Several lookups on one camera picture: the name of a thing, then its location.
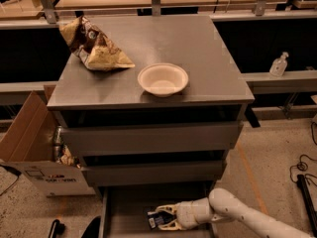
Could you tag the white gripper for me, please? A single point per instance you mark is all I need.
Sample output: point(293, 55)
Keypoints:
point(186, 212)

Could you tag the blue rxbar snack bar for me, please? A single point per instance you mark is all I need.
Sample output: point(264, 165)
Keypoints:
point(158, 219)

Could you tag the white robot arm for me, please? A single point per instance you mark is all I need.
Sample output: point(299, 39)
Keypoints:
point(218, 207)

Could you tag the grey open bottom drawer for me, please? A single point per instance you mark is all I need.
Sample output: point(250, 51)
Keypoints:
point(125, 208)

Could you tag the grey middle drawer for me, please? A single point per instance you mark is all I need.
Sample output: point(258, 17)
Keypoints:
point(153, 173)

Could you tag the grey drawer cabinet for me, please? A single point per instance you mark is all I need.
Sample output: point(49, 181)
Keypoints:
point(215, 93)

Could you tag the grey top drawer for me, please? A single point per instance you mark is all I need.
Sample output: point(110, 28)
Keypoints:
point(133, 140)

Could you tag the snack bag in box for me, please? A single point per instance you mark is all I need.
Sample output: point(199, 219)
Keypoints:
point(67, 158)

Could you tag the metal can in box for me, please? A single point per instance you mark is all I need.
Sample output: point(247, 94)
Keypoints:
point(57, 143)

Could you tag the black floor bar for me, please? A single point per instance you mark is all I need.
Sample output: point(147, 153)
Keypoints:
point(302, 185)

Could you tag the white paper bowl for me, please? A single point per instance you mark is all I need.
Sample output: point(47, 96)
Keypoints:
point(163, 79)

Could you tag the open cardboard box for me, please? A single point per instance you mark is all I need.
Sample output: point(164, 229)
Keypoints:
point(28, 147)

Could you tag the crumpled chip bag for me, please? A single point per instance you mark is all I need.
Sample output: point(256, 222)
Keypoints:
point(95, 50)

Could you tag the clear sanitizer pump bottle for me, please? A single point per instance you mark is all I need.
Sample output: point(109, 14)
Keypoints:
point(279, 65)

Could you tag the black handle object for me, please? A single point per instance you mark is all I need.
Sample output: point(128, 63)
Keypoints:
point(57, 228)

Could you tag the metal railing frame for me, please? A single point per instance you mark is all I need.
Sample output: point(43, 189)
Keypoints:
point(16, 14)

